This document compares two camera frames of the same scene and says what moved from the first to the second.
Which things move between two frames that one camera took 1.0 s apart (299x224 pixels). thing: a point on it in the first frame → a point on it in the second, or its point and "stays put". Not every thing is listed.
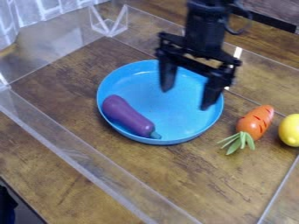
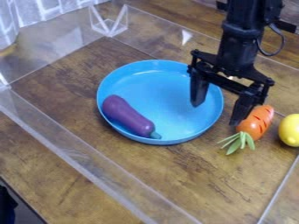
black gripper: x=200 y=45 → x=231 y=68
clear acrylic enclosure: x=148 y=111 stays put
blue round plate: x=173 y=111 stays put
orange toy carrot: x=249 y=127 stays put
